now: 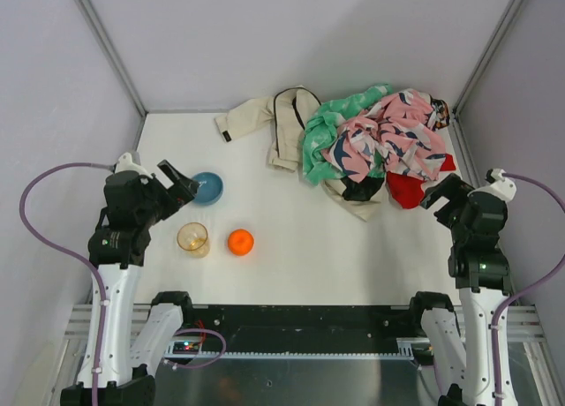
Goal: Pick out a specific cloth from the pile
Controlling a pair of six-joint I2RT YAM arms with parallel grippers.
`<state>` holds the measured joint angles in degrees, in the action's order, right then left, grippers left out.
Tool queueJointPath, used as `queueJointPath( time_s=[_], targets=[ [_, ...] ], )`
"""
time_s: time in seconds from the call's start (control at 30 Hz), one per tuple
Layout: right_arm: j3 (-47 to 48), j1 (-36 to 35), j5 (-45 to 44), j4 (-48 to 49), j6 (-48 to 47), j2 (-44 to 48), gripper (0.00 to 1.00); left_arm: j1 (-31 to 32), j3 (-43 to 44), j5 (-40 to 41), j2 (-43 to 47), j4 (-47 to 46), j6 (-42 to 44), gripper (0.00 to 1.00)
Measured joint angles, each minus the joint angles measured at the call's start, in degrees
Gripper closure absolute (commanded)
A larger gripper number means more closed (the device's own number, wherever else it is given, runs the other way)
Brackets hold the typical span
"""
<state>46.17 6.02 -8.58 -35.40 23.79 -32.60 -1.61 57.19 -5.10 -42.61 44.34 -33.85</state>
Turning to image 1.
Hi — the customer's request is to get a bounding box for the red cloth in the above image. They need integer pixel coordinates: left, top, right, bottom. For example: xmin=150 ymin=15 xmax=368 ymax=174
xmin=384 ymin=151 xmax=456 ymax=209

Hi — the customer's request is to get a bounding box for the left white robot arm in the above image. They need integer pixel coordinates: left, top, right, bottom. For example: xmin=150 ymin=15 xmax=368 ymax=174
xmin=59 ymin=154 xmax=199 ymax=405

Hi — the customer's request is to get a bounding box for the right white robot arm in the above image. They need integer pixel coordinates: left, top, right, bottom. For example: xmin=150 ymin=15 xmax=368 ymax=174
xmin=410 ymin=169 xmax=517 ymax=405

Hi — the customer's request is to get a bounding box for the black orange patterned cloth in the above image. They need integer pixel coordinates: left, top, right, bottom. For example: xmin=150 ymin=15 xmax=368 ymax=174
xmin=431 ymin=98 xmax=450 ymax=131

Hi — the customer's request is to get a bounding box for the pink navy patterned cloth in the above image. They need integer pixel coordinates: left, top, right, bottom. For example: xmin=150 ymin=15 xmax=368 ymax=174
xmin=322 ymin=88 xmax=447 ymax=183

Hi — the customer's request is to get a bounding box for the green white patterned cloth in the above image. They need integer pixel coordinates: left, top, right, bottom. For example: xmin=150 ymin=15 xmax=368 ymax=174
xmin=302 ymin=83 xmax=392 ymax=185

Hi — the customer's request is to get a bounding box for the blue bowl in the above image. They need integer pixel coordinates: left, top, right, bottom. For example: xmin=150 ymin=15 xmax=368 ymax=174
xmin=192 ymin=172 xmax=223 ymax=206

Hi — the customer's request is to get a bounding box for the amber transparent cup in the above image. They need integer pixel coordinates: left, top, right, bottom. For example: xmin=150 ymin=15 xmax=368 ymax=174
xmin=177 ymin=222 xmax=210 ymax=258

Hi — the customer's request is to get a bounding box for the orange fruit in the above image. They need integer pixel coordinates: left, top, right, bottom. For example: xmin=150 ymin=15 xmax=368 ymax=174
xmin=227 ymin=229 xmax=254 ymax=256

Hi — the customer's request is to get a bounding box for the beige jacket with black trim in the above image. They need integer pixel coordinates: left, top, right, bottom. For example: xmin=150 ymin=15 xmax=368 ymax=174
xmin=215 ymin=86 xmax=385 ymax=222

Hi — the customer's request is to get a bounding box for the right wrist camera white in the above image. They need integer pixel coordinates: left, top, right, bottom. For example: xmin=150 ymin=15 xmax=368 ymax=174
xmin=483 ymin=168 xmax=516 ymax=202

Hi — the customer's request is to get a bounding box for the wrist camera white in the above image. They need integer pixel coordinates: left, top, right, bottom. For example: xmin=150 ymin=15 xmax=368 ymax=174
xmin=483 ymin=168 xmax=516 ymax=202
xmin=113 ymin=151 xmax=152 ymax=177

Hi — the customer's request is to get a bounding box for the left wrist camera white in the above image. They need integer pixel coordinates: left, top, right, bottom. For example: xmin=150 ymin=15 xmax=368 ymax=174
xmin=113 ymin=151 xmax=152 ymax=177

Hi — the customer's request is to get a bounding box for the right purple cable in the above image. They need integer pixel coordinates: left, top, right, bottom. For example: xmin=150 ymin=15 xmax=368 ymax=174
xmin=489 ymin=172 xmax=565 ymax=401

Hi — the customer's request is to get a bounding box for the purple cable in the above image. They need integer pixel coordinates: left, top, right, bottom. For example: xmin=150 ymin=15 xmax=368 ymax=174
xmin=489 ymin=172 xmax=565 ymax=401
xmin=19 ymin=162 xmax=117 ymax=406

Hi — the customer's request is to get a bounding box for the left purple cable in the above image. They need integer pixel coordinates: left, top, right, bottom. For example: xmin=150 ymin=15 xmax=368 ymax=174
xmin=19 ymin=162 xmax=117 ymax=406

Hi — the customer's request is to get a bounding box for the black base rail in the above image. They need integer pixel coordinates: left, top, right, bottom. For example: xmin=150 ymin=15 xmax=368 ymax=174
xmin=184 ymin=304 xmax=425 ymax=356

